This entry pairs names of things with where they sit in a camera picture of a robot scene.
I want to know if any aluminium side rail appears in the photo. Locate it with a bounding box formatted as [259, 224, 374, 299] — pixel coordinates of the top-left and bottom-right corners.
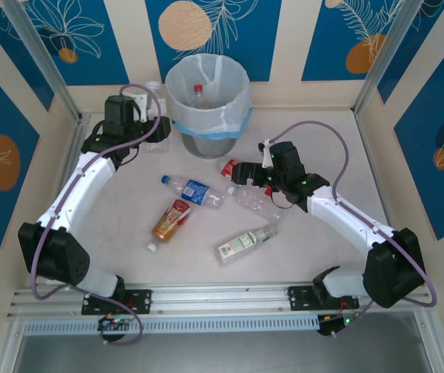
[57, 114, 91, 183]
[353, 110, 396, 234]

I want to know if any grey slotted cable duct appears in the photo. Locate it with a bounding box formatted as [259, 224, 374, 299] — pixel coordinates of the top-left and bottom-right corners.
[23, 315, 321, 336]

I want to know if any purple cable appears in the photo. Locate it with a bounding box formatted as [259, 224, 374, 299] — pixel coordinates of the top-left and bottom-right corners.
[270, 120, 439, 338]
[29, 83, 163, 347]

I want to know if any clear bottle green white label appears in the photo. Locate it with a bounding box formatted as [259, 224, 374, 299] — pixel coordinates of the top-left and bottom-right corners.
[217, 225, 279, 267]

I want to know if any clear crushed bottle white cap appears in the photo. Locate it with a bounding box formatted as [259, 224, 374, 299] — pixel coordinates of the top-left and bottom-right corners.
[226, 185, 285, 223]

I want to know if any grey metal waste bin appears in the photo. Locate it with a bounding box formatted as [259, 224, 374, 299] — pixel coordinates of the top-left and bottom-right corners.
[180, 127, 238, 159]

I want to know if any aluminium front rail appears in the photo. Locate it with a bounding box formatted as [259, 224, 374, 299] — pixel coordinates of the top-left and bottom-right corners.
[10, 280, 428, 318]

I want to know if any grey metal panel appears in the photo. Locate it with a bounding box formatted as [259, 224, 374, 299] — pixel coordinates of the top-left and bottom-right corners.
[12, 332, 432, 373]

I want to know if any small black circuit board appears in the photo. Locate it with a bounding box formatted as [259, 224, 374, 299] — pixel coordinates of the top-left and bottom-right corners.
[97, 316, 134, 333]
[317, 315, 357, 337]

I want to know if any clear bottle red yellow label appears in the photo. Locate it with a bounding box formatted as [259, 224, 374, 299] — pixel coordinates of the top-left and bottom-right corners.
[189, 84, 223, 112]

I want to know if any aluminium upright post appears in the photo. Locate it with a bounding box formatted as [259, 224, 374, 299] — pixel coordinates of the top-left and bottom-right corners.
[352, 0, 421, 116]
[2, 0, 82, 122]

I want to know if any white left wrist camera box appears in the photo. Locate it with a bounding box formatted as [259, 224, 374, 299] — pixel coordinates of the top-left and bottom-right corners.
[123, 89, 148, 120]

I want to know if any clear bottle blue label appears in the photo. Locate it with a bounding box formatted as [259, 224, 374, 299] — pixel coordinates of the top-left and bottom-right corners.
[161, 174, 225, 211]

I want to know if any black mounting plate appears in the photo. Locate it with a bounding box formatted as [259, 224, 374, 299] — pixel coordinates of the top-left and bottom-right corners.
[286, 285, 359, 312]
[81, 289, 153, 315]

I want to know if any white bin liner bag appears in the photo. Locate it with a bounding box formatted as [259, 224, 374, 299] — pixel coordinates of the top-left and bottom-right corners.
[164, 53, 254, 140]

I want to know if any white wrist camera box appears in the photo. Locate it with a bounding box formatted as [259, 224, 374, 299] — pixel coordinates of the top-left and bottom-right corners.
[258, 138, 276, 169]
[123, 89, 148, 120]

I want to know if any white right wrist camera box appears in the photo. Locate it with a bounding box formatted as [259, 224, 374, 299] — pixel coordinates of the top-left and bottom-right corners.
[258, 138, 276, 169]

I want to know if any amber tea bottle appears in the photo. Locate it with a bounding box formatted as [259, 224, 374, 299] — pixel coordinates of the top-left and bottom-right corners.
[146, 198, 192, 253]

